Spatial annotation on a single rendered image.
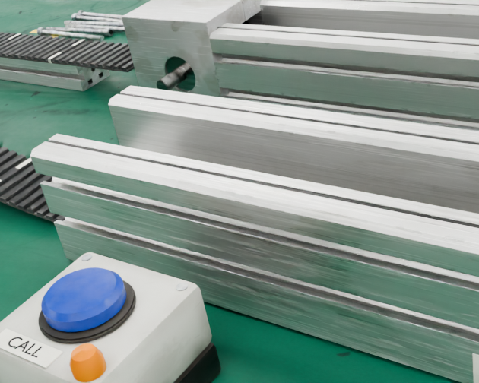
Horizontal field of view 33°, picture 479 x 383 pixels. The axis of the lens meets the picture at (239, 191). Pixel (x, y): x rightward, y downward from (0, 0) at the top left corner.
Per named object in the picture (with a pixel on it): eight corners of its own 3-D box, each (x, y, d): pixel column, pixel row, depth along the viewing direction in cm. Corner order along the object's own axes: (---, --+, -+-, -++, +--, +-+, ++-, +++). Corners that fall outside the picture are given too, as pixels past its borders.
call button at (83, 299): (34, 334, 39) (21, 303, 38) (90, 286, 41) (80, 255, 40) (93, 359, 37) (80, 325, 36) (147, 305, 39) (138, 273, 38)
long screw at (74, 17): (71, 22, 100) (70, 14, 99) (77, 19, 100) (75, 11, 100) (134, 29, 94) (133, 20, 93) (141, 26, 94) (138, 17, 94)
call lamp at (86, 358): (65, 375, 35) (58, 356, 34) (89, 353, 36) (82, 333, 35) (90, 386, 34) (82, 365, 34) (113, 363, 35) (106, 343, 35)
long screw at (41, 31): (37, 36, 97) (35, 29, 96) (43, 33, 98) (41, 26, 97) (100, 44, 91) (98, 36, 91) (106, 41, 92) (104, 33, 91)
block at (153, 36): (129, 131, 70) (100, 27, 65) (212, 72, 78) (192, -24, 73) (211, 145, 65) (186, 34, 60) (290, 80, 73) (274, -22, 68)
